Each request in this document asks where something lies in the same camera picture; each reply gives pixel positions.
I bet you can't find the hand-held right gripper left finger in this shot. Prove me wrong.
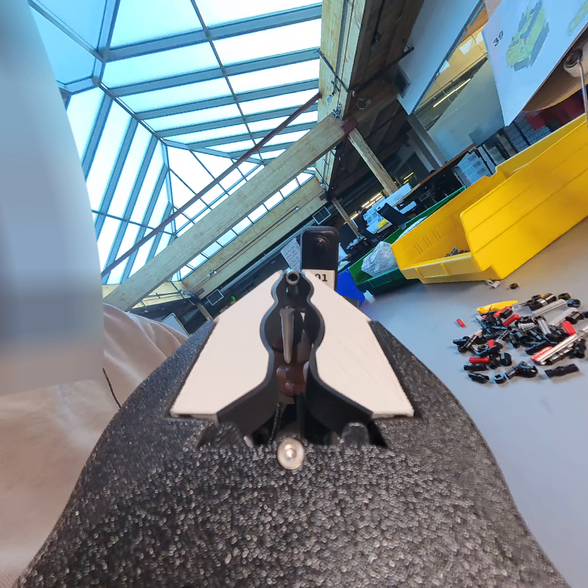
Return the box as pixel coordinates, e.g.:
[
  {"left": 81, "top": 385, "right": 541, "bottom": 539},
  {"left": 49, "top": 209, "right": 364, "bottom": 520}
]
[{"left": 170, "top": 270, "right": 288, "bottom": 446}]

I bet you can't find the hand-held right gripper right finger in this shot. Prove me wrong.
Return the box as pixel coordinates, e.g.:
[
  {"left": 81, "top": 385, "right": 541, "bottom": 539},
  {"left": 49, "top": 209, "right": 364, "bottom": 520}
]
[{"left": 299, "top": 271, "right": 415, "bottom": 446}]

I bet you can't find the grey tube with black axle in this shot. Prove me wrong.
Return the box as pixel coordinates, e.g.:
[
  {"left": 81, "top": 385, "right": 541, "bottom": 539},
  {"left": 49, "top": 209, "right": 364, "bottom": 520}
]
[{"left": 278, "top": 270, "right": 301, "bottom": 364}]

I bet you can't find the grey desk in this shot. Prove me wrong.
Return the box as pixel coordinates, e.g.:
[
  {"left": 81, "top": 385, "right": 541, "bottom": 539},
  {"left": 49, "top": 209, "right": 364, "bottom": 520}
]
[{"left": 358, "top": 216, "right": 588, "bottom": 588}]

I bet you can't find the blue storage bin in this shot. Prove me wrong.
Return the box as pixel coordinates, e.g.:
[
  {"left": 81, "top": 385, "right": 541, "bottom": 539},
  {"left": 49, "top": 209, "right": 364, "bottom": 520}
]
[{"left": 337, "top": 269, "right": 366, "bottom": 304}]

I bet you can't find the clear plastic bag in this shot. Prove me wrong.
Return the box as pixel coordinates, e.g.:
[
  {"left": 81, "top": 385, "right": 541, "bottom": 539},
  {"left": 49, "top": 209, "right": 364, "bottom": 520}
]
[{"left": 360, "top": 241, "right": 398, "bottom": 276}]

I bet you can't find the green storage bin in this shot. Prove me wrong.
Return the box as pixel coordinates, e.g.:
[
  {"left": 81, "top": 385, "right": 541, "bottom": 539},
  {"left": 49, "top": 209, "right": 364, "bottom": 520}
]
[{"left": 348, "top": 186, "right": 466, "bottom": 295}]

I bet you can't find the pile of black red pins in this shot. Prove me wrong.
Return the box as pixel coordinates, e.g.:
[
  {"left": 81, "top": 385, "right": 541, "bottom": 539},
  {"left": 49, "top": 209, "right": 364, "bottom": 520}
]
[{"left": 452, "top": 293, "right": 588, "bottom": 384}]

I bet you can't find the yellow storage bin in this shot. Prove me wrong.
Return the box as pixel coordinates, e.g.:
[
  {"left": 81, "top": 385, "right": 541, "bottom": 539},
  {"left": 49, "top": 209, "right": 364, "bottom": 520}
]
[{"left": 390, "top": 112, "right": 588, "bottom": 282}]

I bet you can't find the open instruction booklet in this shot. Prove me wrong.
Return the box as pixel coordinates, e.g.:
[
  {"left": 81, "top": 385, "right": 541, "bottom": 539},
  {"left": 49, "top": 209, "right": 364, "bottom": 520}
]
[{"left": 482, "top": 0, "right": 588, "bottom": 127}]

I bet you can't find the wooden book stand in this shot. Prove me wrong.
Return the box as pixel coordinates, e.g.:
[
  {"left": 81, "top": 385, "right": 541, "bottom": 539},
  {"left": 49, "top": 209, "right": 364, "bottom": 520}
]
[{"left": 524, "top": 46, "right": 588, "bottom": 113}]

